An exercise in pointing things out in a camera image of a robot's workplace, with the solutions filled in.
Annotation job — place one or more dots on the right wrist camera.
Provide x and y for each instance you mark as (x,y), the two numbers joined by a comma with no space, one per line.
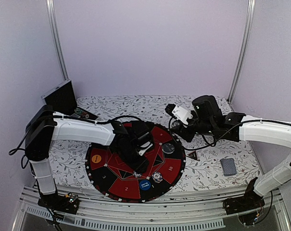
(179,113)

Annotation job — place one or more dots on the aluminium poker chip case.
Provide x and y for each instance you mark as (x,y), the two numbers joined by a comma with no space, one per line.
(62,99)

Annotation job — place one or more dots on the clear dealer button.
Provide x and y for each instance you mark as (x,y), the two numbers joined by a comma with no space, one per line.
(168,148)

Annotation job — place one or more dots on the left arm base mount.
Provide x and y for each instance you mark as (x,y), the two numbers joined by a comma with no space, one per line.
(68,203)

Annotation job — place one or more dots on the round red black poker mat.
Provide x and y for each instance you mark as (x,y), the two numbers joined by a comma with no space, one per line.
(114,178)

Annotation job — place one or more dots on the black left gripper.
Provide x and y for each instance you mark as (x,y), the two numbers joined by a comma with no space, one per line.
(139,167)

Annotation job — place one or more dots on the orange big blind button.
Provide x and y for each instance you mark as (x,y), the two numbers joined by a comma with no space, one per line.
(96,158)

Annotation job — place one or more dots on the right aluminium corner post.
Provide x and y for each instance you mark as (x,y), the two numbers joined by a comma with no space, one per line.
(243,48)

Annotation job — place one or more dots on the blue white chip stack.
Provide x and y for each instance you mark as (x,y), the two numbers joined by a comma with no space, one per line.
(136,174)
(157,177)

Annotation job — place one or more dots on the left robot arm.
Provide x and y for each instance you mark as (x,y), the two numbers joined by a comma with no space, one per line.
(47,126)

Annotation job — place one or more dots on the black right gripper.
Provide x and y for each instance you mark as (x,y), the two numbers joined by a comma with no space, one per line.
(181,130)

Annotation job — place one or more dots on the left aluminium corner post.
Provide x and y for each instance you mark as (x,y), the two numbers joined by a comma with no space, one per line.
(56,38)

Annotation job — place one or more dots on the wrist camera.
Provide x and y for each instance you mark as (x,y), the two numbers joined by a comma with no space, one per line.
(145,147)
(179,113)

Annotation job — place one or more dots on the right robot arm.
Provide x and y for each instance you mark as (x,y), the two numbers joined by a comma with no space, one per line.
(270,138)

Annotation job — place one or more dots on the blue card deck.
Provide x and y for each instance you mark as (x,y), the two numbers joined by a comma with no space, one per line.
(228,166)

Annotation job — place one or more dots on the chip row in case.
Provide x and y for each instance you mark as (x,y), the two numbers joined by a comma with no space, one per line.
(82,113)

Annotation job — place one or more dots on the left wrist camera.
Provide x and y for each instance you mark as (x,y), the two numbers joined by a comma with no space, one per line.
(145,147)

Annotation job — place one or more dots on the black triangular card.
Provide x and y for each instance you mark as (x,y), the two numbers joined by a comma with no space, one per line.
(193,155)

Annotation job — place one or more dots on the front aluminium rail frame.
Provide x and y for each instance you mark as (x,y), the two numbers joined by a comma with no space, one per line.
(174,211)

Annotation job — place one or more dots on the aluminium corner post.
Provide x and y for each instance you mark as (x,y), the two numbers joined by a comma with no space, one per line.
(243,48)
(56,38)

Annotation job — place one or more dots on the blue small blind button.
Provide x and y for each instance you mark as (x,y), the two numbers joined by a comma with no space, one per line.
(145,185)

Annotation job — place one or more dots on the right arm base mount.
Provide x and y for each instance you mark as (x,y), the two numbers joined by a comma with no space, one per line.
(249,201)

